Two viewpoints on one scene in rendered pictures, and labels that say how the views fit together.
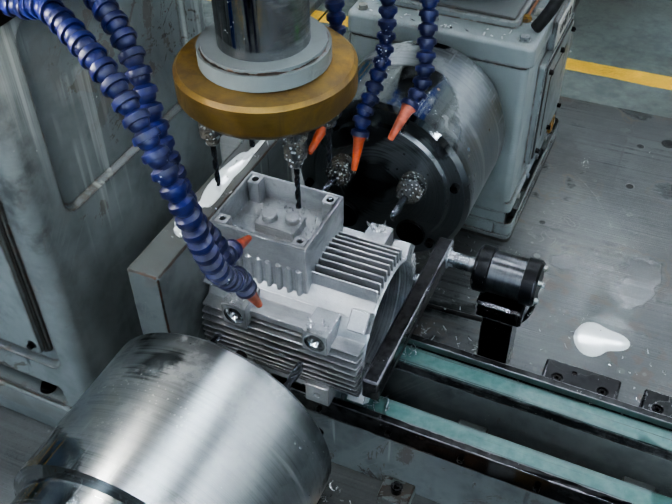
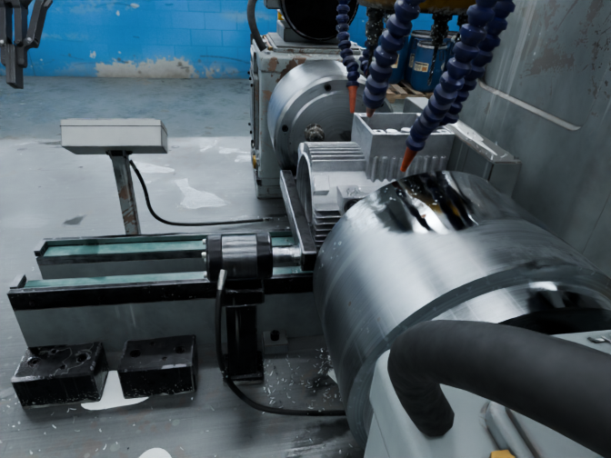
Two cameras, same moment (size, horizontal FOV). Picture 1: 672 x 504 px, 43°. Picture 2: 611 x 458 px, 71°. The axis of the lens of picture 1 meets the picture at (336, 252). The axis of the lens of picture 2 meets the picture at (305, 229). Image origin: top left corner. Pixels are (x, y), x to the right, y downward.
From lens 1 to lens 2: 1.31 m
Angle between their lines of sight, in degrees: 99
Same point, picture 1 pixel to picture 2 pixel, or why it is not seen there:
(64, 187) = (488, 69)
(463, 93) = (402, 249)
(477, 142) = (342, 265)
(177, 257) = (412, 103)
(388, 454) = not seen: hidden behind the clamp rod
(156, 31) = (592, 33)
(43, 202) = not seen: hidden behind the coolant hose
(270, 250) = (378, 122)
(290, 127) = not seen: outside the picture
